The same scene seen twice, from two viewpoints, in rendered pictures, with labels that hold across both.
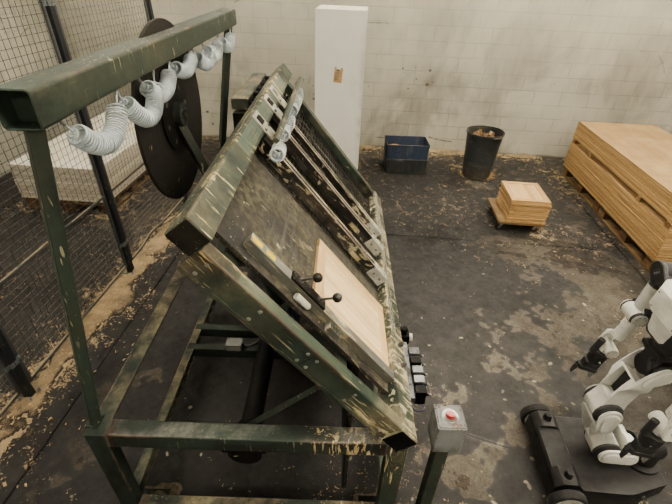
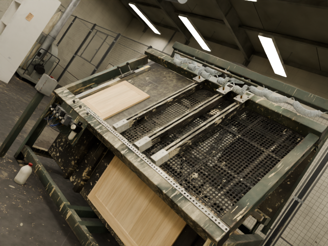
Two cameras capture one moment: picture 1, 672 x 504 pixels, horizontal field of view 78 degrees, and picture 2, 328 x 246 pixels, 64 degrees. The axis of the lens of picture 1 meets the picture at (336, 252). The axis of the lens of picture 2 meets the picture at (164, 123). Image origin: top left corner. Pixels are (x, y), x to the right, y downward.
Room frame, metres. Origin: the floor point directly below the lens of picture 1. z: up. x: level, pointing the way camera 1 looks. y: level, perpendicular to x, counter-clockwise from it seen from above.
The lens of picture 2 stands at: (3.58, -1.88, 1.21)
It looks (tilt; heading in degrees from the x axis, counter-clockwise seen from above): 0 degrees down; 127
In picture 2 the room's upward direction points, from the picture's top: 34 degrees clockwise
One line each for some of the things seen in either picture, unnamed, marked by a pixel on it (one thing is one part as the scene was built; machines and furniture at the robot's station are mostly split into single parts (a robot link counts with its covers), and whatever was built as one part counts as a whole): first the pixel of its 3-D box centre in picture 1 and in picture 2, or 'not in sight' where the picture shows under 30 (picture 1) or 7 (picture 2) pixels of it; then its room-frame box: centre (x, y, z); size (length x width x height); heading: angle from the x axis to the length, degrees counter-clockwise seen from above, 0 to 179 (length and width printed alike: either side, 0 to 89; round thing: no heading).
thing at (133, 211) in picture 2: not in sight; (134, 203); (2.44, -0.11, 0.52); 0.90 x 0.02 x 0.55; 0
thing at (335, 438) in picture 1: (282, 322); (134, 194); (2.09, 0.35, 0.41); 2.20 x 1.38 x 0.83; 0
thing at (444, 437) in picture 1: (446, 428); (46, 85); (1.05, -0.50, 0.84); 0.12 x 0.12 x 0.18; 0
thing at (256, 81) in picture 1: (259, 147); (256, 160); (2.83, 0.57, 1.38); 0.70 x 0.15 x 0.85; 0
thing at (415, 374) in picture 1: (412, 369); (62, 119); (1.49, -0.43, 0.69); 0.50 x 0.14 x 0.24; 0
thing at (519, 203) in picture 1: (516, 205); not in sight; (4.38, -2.10, 0.20); 0.61 x 0.53 x 0.40; 176
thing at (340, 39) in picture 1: (339, 98); not in sight; (5.62, 0.02, 1.03); 0.61 x 0.58 x 2.05; 176
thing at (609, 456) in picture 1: (610, 443); not in sight; (1.36, -1.59, 0.28); 0.21 x 0.20 x 0.13; 86
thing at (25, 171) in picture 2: not in sight; (25, 172); (1.49, -0.45, 0.10); 0.10 x 0.10 x 0.20
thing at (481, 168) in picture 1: (480, 153); not in sight; (5.68, -1.99, 0.33); 0.52 x 0.51 x 0.65; 176
